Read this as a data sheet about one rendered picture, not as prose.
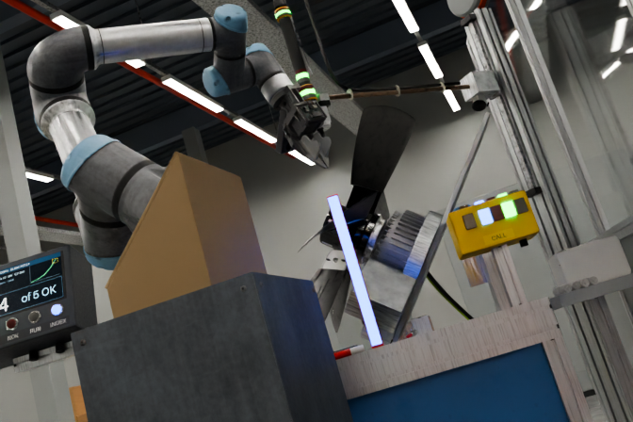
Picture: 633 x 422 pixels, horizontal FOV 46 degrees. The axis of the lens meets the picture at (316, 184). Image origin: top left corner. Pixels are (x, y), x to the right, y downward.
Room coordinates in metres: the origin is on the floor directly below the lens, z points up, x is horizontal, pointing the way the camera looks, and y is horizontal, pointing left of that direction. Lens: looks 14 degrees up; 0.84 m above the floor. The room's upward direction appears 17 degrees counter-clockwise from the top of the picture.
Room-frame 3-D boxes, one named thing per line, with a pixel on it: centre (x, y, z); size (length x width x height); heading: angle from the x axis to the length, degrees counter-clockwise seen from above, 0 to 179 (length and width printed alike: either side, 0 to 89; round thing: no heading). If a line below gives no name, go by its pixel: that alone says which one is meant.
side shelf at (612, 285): (1.98, -0.60, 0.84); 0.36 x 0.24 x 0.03; 176
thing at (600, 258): (2.06, -0.64, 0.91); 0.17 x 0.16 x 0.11; 86
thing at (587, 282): (1.89, -0.54, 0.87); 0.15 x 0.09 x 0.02; 177
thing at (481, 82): (2.23, -0.58, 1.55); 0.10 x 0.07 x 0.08; 121
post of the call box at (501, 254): (1.53, -0.32, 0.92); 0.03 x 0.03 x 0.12; 86
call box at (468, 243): (1.53, -0.32, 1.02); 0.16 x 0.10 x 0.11; 86
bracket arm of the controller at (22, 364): (1.58, 0.61, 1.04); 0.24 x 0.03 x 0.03; 86
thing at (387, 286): (1.85, -0.07, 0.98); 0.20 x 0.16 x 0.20; 86
